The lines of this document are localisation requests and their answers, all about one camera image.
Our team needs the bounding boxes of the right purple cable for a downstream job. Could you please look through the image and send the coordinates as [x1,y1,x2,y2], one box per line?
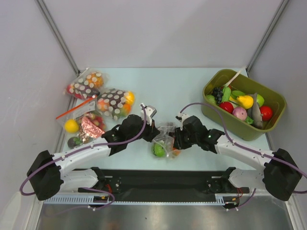
[179,102,307,194]

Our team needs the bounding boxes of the polka dot bag far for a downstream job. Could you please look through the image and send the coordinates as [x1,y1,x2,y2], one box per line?
[64,68,109,100]

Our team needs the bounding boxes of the red tomato in bin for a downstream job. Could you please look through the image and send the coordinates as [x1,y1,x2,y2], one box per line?
[219,102,234,114]

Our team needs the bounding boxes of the green starfruit in bin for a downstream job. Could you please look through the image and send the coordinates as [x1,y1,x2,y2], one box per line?
[231,90,246,99]

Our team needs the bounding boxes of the green apple in bin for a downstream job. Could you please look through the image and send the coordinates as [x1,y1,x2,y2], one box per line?
[256,94,265,107]

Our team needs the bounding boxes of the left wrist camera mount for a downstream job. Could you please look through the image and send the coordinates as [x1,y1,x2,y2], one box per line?
[140,103,157,126]

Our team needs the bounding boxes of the clear zip top bag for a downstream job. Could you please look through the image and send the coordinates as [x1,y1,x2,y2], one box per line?
[152,122,176,159]

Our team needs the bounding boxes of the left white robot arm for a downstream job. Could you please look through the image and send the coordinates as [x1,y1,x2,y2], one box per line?
[27,115,160,201]

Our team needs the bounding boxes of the orange zip clear bag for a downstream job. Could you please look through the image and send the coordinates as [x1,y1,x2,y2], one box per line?
[56,96,106,149]

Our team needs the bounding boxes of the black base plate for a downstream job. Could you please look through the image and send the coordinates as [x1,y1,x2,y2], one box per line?
[93,167,247,196]

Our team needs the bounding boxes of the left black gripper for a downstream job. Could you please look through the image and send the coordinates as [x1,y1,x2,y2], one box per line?
[127,117,160,143]

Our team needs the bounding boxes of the white cable duct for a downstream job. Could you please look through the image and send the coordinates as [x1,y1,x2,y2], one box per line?
[44,192,238,206]

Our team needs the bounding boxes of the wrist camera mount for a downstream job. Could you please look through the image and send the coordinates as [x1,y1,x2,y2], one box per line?
[176,113,190,124]
[140,103,157,126]

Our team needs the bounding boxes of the orange fake fruit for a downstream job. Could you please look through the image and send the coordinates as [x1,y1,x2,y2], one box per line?
[171,148,181,157]

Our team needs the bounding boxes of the polka dot bag near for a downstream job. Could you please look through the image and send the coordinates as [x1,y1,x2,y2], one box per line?
[97,88,135,121]

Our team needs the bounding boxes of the green fake apple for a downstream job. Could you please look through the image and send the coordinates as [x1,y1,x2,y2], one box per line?
[152,143,166,158]

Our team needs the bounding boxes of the yellow fake lemon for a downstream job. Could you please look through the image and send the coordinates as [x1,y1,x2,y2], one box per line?
[236,95,254,109]

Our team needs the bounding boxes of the grey fake fish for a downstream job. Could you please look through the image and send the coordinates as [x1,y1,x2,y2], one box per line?
[248,93,263,129]

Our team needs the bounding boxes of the polka dot bag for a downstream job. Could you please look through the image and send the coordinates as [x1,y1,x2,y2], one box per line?
[64,68,109,100]
[97,88,135,121]

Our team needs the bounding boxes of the olive green plastic bin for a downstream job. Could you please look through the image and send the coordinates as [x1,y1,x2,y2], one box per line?
[201,74,286,141]

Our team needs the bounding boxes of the pink onion in bin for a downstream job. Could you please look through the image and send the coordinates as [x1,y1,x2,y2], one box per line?
[232,107,248,121]

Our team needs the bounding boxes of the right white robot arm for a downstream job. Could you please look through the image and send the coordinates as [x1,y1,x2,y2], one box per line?
[174,114,302,201]

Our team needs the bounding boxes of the red apple in bin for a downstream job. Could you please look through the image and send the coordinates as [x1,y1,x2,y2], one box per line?
[260,105,273,121]

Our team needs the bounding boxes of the yellow lemon in bag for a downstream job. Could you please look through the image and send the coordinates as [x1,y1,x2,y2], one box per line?
[64,119,79,133]

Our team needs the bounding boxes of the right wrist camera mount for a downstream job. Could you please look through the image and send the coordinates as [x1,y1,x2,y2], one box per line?
[176,113,190,124]

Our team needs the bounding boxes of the green lettuce in bin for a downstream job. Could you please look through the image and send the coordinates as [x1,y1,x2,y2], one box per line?
[245,116,254,125]

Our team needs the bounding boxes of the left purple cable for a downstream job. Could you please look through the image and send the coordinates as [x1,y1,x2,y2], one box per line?
[19,103,148,196]

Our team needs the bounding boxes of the purple cable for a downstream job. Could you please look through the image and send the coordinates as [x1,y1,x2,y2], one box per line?
[19,103,148,196]
[179,102,307,194]

